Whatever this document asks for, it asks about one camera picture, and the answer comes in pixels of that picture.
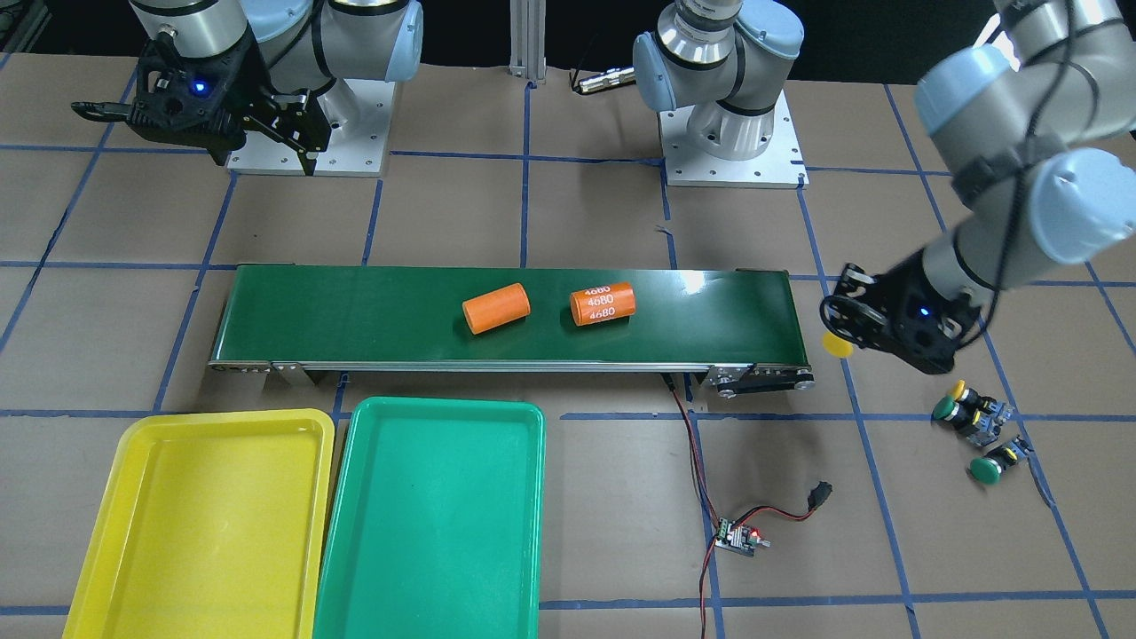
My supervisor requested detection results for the aluminium frame post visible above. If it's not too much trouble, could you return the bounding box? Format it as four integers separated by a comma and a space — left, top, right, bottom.
508, 0, 548, 84

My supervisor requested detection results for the green conveyor belt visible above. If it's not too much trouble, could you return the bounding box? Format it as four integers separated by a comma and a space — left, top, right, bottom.
209, 265, 815, 398

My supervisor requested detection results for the red power wire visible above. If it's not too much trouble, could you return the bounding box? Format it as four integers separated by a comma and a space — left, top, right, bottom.
661, 373, 822, 639

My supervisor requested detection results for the yellow push button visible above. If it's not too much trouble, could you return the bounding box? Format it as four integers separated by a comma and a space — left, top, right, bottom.
949, 380, 1017, 448
821, 331, 857, 359

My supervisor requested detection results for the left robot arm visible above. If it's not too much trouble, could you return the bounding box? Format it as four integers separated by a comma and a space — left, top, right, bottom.
632, 1, 1133, 374

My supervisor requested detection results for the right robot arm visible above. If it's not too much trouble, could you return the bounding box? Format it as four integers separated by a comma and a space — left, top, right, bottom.
70, 1, 425, 179

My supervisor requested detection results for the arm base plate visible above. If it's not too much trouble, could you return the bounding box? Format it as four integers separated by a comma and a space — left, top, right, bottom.
659, 92, 810, 189
226, 78, 398, 179

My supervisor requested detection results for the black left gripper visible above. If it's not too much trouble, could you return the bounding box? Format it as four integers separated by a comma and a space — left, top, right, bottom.
821, 251, 982, 374

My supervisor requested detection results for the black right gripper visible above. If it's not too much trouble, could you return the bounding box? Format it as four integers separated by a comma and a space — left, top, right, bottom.
70, 31, 332, 177

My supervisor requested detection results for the plain orange cylinder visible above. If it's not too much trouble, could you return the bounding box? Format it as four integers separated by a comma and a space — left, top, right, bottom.
461, 282, 531, 335

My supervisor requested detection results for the green push button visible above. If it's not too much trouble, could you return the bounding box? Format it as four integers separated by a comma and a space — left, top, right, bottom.
968, 434, 1035, 486
932, 381, 982, 425

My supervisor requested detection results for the small motor controller board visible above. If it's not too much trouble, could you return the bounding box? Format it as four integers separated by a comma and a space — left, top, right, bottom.
715, 518, 771, 557

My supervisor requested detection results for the black connector plug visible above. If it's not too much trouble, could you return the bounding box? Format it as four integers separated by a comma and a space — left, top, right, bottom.
807, 480, 834, 513

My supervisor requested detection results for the yellow tray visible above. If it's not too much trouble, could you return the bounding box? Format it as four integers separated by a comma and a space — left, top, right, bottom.
64, 409, 335, 638

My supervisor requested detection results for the green tray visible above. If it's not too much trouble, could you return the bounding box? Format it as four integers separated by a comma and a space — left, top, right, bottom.
314, 397, 545, 638

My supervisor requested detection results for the orange cylinder with 4680 print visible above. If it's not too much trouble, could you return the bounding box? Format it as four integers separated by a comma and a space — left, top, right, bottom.
569, 282, 637, 327

